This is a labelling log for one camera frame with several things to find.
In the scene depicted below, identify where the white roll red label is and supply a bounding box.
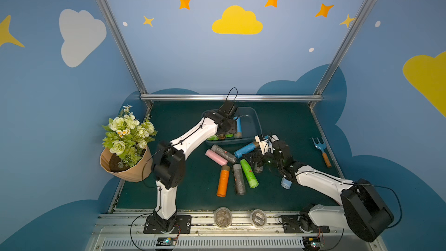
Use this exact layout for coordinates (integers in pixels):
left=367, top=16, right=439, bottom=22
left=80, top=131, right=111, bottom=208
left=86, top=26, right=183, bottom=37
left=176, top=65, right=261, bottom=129
left=271, top=135, right=279, bottom=142

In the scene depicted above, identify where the blue bag roll gold end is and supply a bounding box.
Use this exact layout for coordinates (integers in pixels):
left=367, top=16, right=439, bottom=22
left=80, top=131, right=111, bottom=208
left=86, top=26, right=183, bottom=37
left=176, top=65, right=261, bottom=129
left=233, top=117, right=243, bottom=139

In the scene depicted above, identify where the white roll blue end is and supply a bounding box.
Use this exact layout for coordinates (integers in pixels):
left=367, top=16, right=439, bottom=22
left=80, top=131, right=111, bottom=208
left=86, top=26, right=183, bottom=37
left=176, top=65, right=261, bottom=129
left=281, top=177, right=292, bottom=189

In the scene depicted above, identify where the bright green bag roll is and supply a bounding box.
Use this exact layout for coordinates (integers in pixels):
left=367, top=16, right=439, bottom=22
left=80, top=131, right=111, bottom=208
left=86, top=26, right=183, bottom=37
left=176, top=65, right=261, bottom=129
left=240, top=159, right=259, bottom=189

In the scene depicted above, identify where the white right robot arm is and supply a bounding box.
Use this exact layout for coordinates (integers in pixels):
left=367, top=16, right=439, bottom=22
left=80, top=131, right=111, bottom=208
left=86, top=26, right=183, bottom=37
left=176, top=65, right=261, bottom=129
left=251, top=140, right=399, bottom=242

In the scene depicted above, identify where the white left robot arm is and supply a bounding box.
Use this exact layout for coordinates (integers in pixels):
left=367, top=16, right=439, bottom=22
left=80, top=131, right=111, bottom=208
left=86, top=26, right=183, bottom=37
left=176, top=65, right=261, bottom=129
left=152, top=100, right=237, bottom=232

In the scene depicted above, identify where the teal plastic storage box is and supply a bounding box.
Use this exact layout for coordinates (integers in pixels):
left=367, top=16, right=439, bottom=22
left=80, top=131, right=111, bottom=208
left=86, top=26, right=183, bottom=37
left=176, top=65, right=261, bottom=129
left=205, top=107, right=262, bottom=146

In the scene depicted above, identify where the dark grey bag roll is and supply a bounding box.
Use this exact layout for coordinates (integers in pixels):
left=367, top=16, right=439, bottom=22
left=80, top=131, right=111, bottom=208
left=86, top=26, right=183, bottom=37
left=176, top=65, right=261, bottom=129
left=211, top=145, right=238, bottom=164

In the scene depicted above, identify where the pink bag roll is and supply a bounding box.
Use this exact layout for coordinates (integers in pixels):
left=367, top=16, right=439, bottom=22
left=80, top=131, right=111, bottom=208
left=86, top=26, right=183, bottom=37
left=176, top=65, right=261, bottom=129
left=205, top=149, right=228, bottom=166

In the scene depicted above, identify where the blue garden fork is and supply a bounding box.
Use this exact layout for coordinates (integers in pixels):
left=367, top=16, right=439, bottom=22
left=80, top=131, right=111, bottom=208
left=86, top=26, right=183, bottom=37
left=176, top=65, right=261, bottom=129
left=311, top=138, right=332, bottom=168

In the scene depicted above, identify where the right clear round dish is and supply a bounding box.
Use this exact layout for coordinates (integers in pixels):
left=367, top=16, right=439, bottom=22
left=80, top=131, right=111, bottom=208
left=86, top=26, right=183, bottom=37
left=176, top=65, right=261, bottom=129
left=250, top=209, right=267, bottom=228

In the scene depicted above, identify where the clear round dish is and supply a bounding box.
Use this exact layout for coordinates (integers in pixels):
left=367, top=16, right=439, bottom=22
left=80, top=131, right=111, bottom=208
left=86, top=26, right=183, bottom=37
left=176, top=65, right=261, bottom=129
left=214, top=207, right=233, bottom=228
left=250, top=209, right=267, bottom=228

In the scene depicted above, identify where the left clear round dish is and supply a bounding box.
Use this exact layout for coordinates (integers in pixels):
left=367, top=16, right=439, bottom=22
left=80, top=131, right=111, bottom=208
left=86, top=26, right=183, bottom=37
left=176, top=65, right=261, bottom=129
left=214, top=207, right=233, bottom=228

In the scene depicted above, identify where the artificial flower bouquet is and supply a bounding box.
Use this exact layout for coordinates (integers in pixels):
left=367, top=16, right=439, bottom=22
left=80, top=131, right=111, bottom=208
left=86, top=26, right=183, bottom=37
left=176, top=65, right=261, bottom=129
left=102, top=105, right=157, bottom=172

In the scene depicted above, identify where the beige flower pot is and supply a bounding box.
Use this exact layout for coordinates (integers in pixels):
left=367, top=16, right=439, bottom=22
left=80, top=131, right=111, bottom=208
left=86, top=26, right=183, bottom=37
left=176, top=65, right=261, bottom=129
left=100, top=148, right=153, bottom=182

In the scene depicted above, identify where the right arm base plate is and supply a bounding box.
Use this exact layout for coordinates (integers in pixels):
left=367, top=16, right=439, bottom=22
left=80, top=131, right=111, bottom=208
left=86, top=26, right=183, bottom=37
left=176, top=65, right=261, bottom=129
left=279, top=215, right=330, bottom=234

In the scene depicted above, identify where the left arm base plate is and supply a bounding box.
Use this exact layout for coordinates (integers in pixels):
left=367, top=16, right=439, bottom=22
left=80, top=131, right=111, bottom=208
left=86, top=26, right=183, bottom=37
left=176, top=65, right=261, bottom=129
left=143, top=215, right=192, bottom=234

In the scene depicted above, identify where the metal rail frame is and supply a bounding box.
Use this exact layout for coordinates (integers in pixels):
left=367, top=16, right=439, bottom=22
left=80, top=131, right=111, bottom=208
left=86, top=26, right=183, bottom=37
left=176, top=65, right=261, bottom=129
left=86, top=209, right=387, bottom=251

